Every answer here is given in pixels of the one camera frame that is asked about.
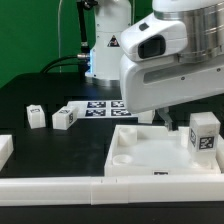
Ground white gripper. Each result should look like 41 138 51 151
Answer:
120 12 224 131

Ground white square tabletop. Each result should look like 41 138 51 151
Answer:
104 125 221 177

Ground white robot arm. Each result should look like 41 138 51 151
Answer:
86 0 224 130

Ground fiducial marker sheet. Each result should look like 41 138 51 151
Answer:
68 100 133 118

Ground white front obstacle bar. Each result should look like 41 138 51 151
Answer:
0 174 224 206

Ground white left obstacle block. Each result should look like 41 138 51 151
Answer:
0 135 14 171

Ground black cables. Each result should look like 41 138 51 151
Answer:
40 53 92 74

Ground thin white cable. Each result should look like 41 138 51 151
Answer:
57 0 64 74

